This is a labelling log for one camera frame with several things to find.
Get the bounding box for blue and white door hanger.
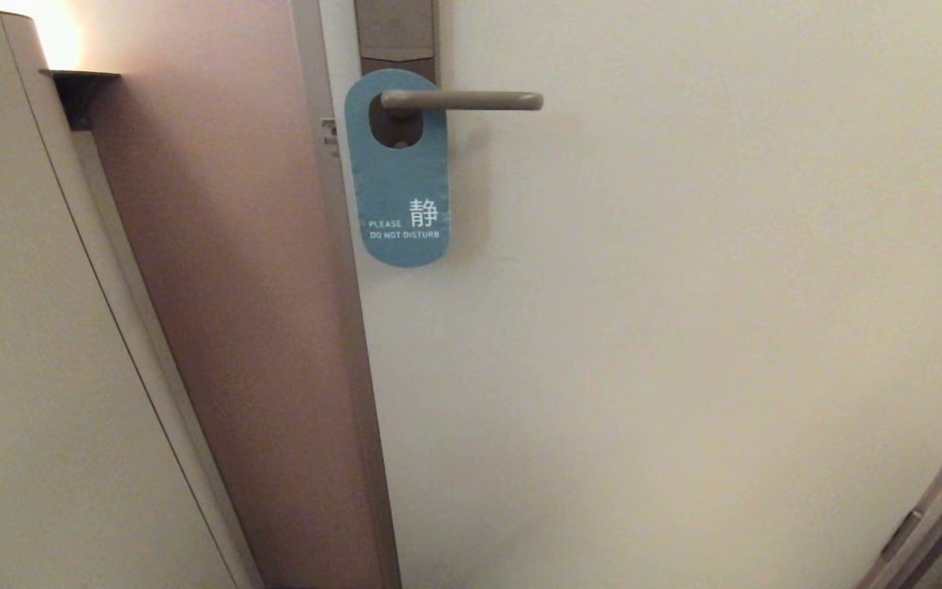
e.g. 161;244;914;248
344;69;451;268

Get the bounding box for brown metal lock plate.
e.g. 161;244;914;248
354;0;440;150

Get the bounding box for beige metal door handle lever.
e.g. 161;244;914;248
380;89;545;113

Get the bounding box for dark wall lamp shelf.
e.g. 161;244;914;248
39;69;121;132

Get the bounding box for beige curved wall panel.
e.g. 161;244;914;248
0;4;263;589

